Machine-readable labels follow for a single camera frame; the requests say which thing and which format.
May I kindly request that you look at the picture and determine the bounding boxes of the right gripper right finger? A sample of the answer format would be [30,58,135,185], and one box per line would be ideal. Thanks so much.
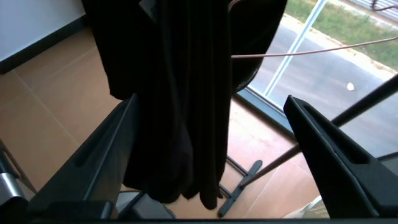
[283,95,398,218]

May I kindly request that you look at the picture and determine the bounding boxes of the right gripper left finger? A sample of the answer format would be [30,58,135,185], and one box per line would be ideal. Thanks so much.
[27,93,139,220]

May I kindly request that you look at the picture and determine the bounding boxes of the black garment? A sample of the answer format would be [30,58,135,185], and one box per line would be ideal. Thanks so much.
[81,0,233,211]

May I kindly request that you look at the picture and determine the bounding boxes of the black shorts with white stripes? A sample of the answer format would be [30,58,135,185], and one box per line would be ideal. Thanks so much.
[229,0,289,93]

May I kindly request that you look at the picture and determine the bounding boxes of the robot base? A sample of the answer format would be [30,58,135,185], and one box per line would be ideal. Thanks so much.
[0,138,175,220]

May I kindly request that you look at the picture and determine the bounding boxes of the black clothes rack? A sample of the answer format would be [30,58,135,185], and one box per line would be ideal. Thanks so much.
[216,73,398,218]

